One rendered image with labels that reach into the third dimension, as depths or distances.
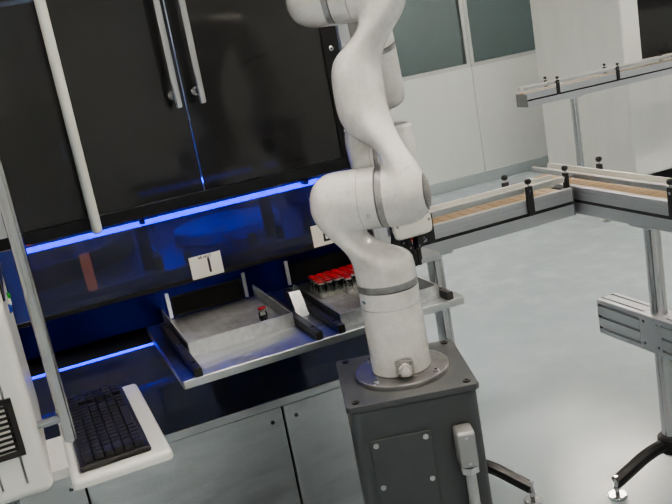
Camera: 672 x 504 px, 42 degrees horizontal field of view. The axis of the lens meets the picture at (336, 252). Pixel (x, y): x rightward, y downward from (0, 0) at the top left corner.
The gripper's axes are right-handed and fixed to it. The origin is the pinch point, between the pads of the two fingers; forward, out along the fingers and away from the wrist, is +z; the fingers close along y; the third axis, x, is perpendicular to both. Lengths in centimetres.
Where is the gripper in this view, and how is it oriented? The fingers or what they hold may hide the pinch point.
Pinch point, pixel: (414, 256)
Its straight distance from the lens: 207.4
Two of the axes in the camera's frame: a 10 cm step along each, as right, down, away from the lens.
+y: -9.1, 2.5, -3.2
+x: 3.7, 1.7, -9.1
